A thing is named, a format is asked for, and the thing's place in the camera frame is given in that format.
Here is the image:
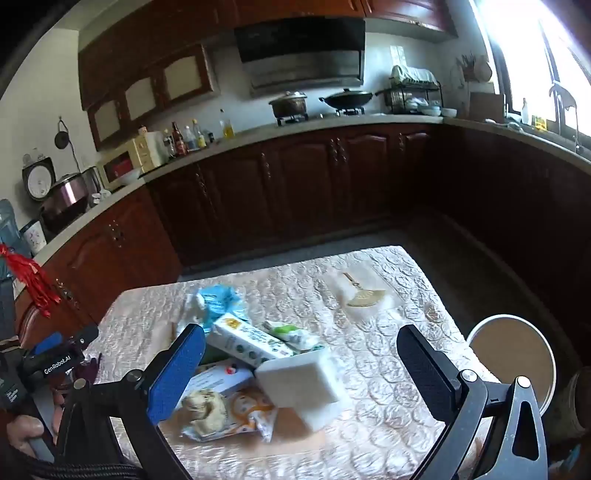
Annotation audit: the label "blue snack wrapper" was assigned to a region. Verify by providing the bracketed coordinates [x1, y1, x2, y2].
[181, 284, 250, 333]

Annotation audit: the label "dark wood upper cabinets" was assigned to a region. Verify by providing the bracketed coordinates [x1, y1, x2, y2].
[78, 1, 457, 149]

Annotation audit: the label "steel cooking pot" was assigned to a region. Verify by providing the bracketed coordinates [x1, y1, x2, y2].
[269, 91, 308, 126]

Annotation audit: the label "dark wood cabinets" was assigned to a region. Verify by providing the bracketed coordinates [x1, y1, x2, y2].
[78, 1, 457, 149]
[17, 121, 590, 336]

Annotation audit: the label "blue water jug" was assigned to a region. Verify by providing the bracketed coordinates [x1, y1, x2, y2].
[0, 199, 26, 254]

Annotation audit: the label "cream microwave oven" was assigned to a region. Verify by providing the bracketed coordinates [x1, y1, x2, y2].
[96, 132, 167, 190]

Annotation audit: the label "person's left hand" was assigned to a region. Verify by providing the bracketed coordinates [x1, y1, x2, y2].
[6, 415, 45, 458]

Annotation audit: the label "yellow oil bottle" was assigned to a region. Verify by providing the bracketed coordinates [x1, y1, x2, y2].
[221, 109, 235, 139]

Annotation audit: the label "white green milk carton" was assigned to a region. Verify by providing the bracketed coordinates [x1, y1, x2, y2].
[206, 313, 294, 368]

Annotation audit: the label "wooden cutting board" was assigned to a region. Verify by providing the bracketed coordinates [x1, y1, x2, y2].
[469, 92, 505, 123]

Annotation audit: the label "silver rice cooker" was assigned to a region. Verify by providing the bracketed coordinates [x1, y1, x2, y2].
[40, 173, 88, 229]

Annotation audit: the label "white paper bucket bin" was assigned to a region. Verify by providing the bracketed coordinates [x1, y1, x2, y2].
[467, 314, 557, 415]

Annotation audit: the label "white box with colour dots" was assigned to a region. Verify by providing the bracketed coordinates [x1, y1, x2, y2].
[181, 359, 254, 398]

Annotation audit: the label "dark sauce bottle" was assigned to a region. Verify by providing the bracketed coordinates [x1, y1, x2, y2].
[172, 122, 187, 157]

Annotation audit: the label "black range hood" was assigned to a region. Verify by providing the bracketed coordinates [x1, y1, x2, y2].
[235, 16, 366, 93]

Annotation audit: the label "dark wood lower cabinets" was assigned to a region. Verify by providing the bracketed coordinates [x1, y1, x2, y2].
[17, 121, 590, 336]

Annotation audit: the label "pink embroidered tablecloth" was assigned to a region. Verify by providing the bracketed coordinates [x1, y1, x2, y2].
[88, 246, 492, 479]

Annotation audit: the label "kitchen sink faucet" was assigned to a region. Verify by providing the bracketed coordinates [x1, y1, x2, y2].
[549, 80, 583, 154]

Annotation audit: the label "green white wet wipe pack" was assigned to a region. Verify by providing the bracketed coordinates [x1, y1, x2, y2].
[263, 320, 321, 353]

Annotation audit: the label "red tassel ornament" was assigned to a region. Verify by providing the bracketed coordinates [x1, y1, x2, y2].
[0, 243, 61, 318]

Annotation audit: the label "dish drying rack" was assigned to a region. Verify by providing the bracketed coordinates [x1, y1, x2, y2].
[381, 64, 445, 114]

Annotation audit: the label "black wok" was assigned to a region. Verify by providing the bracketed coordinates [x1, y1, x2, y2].
[318, 88, 374, 110]

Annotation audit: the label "white bowl on counter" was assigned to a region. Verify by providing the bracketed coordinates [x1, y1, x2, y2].
[441, 107, 458, 118]

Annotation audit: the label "orange white snack wrapper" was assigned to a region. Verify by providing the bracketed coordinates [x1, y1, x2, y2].
[179, 387, 279, 443]

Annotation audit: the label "white foam sponge block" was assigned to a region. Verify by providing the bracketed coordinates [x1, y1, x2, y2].
[254, 348, 346, 432]

